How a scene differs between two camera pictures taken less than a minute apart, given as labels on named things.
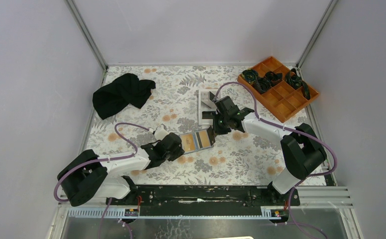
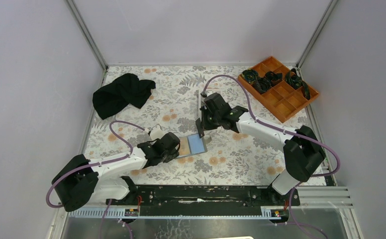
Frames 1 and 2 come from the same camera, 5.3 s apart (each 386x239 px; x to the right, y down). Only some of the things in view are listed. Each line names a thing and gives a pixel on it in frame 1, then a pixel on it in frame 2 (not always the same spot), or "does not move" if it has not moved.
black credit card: (211, 135) to (200, 129)
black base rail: (210, 200) does not move
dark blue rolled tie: (263, 85) does not move
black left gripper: (178, 152) does not move
